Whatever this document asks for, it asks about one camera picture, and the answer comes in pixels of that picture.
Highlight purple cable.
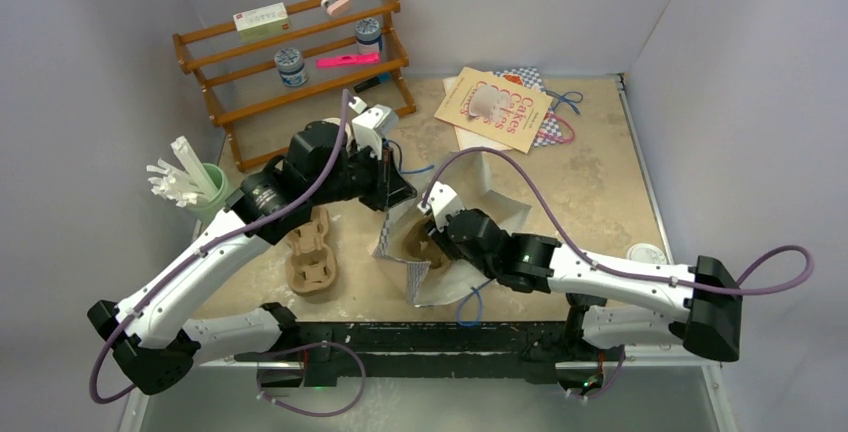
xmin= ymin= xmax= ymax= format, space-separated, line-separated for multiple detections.
xmin=88 ymin=89 xmax=367 ymax=418
xmin=420 ymin=147 xmax=815 ymax=404

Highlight single brown pulp carrier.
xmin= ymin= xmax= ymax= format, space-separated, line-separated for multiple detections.
xmin=401 ymin=217 xmax=451 ymax=269

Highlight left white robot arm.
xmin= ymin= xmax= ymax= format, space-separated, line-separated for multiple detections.
xmin=88 ymin=119 xmax=416 ymax=395

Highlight beige cakes paper bag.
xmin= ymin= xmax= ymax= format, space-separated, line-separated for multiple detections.
xmin=434 ymin=67 xmax=552 ymax=153

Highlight white wrapped straws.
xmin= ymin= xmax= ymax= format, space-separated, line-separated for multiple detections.
xmin=145 ymin=136 xmax=215 ymax=208

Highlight white green box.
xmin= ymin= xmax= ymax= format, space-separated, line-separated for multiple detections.
xmin=233 ymin=2 xmax=291 ymax=42

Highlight blue patterned jar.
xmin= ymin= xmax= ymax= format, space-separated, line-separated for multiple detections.
xmin=354 ymin=17 xmax=383 ymax=55
xmin=274 ymin=48 xmax=308 ymax=88

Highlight blue checkered paper bag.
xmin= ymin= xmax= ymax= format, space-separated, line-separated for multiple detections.
xmin=364 ymin=153 xmax=531 ymax=324

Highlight green straw holder cup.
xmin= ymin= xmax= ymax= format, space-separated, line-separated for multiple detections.
xmin=187 ymin=163 xmax=233 ymax=225

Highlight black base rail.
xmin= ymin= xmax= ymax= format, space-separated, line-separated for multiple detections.
xmin=235 ymin=321 xmax=623 ymax=387

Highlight black blue marker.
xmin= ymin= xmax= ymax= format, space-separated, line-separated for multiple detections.
xmin=353 ymin=72 xmax=391 ymax=94

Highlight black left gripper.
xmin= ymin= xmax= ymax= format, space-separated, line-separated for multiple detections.
xmin=309 ymin=140 xmax=417 ymax=211

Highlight white cup lid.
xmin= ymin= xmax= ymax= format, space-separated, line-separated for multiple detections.
xmin=626 ymin=243 xmax=669 ymax=265

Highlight blue patterned jar right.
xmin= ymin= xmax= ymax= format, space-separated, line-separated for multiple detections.
xmin=354 ymin=17 xmax=383 ymax=55

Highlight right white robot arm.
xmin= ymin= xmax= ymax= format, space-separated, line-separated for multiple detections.
xmin=423 ymin=209 xmax=742 ymax=362

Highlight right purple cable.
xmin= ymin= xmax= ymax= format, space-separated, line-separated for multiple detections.
xmin=420 ymin=147 xmax=815 ymax=404

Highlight wooden three-tier shelf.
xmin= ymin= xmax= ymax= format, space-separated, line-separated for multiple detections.
xmin=172 ymin=0 xmax=416 ymax=172

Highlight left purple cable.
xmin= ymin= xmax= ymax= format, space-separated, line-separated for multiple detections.
xmin=88 ymin=89 xmax=367 ymax=418

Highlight pink marker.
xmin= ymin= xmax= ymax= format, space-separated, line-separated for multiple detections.
xmin=315 ymin=52 xmax=381 ymax=69

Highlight pink white small tool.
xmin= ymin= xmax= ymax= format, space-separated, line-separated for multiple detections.
xmin=320 ymin=0 xmax=351 ymax=18

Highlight blue patterned jar left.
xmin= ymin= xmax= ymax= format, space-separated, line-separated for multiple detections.
xmin=274 ymin=48 xmax=308 ymax=88

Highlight brown pulp cup carrier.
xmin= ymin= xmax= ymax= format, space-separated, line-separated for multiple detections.
xmin=284 ymin=206 xmax=338 ymax=296

